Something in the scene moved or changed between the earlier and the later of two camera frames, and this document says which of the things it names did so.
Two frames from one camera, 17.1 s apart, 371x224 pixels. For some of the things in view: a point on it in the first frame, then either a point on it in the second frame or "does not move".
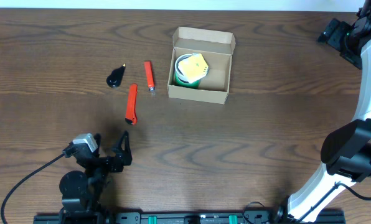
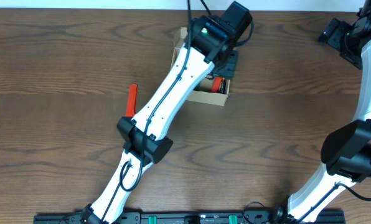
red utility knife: [131, 115] does not move
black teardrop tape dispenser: [114, 78] -> [223, 86]
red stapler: [149, 75] -> [216, 84]
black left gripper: [108, 161] -> [230, 64]
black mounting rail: [187, 218] does not move
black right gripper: [333, 35] does not move
